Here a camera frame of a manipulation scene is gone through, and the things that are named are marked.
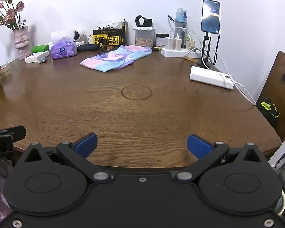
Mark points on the pink textured vase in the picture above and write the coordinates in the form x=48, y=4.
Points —
x=22, y=41

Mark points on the black green fabric item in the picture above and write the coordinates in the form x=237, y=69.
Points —
x=269, y=108

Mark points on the green box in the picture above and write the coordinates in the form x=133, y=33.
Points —
x=40, y=48

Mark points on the small blue wrapped item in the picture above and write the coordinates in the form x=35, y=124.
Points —
x=42, y=60

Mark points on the clear plastic box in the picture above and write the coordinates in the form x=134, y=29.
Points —
x=5, y=70

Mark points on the crumpled clear plastic bag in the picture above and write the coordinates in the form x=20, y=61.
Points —
x=116, y=24

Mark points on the small yellow black item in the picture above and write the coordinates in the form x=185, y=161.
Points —
x=156, y=49

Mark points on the black yellow cardboard box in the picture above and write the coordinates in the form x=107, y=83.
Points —
x=109, y=39

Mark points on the black wristwatch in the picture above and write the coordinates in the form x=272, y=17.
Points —
x=142, y=21

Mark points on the white charger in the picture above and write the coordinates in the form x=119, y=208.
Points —
x=169, y=43

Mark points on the clear container of nuts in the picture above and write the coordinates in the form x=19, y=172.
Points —
x=144, y=38

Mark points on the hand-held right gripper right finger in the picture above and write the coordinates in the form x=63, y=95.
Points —
x=198, y=147

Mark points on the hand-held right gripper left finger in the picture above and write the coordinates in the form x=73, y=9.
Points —
x=87, y=144

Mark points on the blue grey water bottle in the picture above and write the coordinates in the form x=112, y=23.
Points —
x=181, y=23

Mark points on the white framed furniture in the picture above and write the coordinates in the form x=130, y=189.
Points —
x=282, y=152

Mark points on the white curved tube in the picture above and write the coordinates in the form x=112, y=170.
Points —
x=284, y=201

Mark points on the white power strip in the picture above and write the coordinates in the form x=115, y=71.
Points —
x=178, y=52

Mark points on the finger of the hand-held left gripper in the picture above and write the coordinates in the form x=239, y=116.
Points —
x=16, y=133

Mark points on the purple tissue pack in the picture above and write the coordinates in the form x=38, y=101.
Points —
x=63, y=51

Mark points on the pastel pink blue sleeveless shirt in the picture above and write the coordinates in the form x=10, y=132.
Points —
x=114, y=59

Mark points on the white tin with black lid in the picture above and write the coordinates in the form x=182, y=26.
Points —
x=161, y=40

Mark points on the black folded umbrella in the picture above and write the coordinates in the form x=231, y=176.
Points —
x=86, y=48

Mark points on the white security camera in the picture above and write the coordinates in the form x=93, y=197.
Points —
x=78, y=35

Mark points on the white power bank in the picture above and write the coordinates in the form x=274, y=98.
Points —
x=210, y=77

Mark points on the beige plug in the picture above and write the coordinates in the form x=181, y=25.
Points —
x=190, y=43

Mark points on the black phone stand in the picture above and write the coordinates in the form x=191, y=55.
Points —
x=205, y=52

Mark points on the beige charger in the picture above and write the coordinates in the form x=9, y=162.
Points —
x=177, y=43

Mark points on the black smartphone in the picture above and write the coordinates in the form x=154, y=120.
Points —
x=211, y=16

